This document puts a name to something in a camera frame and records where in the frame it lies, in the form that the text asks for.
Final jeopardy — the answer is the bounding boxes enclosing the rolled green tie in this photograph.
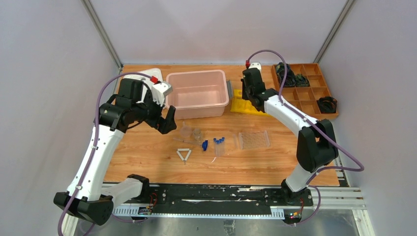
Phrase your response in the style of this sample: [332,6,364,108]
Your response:
[295,74,310,87]

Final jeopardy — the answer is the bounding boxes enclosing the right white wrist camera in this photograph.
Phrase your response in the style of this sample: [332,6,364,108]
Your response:
[247,62,262,73]

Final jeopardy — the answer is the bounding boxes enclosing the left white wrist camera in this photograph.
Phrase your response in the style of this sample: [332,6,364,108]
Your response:
[151,81,173,107]

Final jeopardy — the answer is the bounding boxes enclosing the white clay triangle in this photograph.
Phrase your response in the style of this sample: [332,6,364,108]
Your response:
[176,148,192,165]

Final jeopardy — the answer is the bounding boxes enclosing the rolled dark tie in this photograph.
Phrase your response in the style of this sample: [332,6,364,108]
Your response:
[275,62,296,88]

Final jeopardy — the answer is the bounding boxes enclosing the white bin lid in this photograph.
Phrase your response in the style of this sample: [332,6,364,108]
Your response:
[123,68,164,88]

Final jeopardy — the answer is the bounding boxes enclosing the yellow test tube rack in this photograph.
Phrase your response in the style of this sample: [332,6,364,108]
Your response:
[231,89,270,117]

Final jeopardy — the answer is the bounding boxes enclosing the clear acrylic tube rack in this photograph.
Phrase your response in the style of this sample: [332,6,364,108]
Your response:
[238,130,270,150]

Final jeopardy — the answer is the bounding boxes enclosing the rolled black tie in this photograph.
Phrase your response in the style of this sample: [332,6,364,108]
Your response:
[316,96,338,114]

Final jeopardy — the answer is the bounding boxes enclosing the blue clip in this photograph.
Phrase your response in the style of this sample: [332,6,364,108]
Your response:
[202,140,208,151]

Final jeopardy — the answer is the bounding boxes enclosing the pink plastic bin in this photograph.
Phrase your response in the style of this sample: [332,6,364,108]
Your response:
[166,70,230,120]

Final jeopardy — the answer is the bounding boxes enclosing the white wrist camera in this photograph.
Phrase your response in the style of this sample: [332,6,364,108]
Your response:
[247,62,262,73]
[151,81,173,107]

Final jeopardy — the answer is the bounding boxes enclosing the small glass flask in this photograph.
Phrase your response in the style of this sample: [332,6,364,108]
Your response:
[192,128,203,143]

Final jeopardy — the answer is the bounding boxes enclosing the wooden compartment tray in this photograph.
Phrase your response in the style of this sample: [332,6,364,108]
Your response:
[282,63,339,120]

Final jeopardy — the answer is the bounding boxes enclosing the blue capped tube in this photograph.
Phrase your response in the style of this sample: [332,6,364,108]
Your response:
[213,138,218,157]
[220,137,225,156]
[214,140,221,157]
[214,137,224,157]

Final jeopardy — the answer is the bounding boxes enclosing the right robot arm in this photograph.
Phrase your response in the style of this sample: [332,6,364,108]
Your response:
[241,68,338,206]

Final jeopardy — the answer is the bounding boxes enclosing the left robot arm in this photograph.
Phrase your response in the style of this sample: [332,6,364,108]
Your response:
[54,77,177,225]

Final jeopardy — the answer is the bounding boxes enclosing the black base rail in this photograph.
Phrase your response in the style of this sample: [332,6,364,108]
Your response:
[113,184,313,223]

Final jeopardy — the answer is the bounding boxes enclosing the clear syringe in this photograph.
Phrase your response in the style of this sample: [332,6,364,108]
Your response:
[173,138,202,146]

